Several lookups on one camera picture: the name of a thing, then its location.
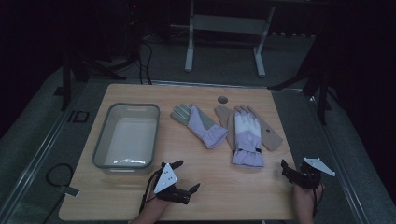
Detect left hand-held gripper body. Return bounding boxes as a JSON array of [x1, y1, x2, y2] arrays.
[[152, 161, 191, 205]]

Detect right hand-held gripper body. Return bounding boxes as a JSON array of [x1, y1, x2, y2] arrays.
[[290, 157, 337, 190]]

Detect beige knit glove with button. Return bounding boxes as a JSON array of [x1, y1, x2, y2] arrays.
[[239, 105, 284, 152]]

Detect purple ski glove grey palm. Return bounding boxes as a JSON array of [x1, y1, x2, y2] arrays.
[[170, 103, 229, 150]]

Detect purple ski glove white back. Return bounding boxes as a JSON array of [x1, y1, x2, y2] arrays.
[[231, 110, 265, 169]]

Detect plain beige knit glove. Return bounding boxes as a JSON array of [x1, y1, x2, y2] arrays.
[[214, 105, 237, 151]]

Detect grey plastic bin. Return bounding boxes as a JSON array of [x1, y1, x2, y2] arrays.
[[92, 102, 162, 174]]

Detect person's right hand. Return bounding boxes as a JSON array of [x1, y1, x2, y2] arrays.
[[291, 182, 325, 214]]

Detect person's left hand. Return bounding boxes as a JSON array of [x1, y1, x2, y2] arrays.
[[143, 187, 172, 213]]

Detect black tripod stand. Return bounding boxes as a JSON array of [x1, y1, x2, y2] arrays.
[[54, 52, 127, 112], [267, 36, 336, 126]]

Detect grey tape piece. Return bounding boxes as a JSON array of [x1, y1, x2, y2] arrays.
[[57, 185, 81, 199]]

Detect dark equipment rack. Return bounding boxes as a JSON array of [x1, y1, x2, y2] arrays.
[[124, 0, 145, 62]]

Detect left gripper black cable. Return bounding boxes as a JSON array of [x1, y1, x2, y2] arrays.
[[138, 167, 163, 215]]

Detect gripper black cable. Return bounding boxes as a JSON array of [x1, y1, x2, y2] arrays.
[[138, 167, 163, 215], [312, 185, 325, 219]]

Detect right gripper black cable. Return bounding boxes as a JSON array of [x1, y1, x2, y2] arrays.
[[312, 185, 325, 219]]

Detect black hanging cables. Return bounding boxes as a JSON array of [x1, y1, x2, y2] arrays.
[[136, 40, 154, 86]]

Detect black floor cable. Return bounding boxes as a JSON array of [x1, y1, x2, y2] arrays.
[[41, 162, 75, 224]]

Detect white metal desk frame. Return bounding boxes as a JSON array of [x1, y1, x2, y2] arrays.
[[169, 0, 276, 78]]

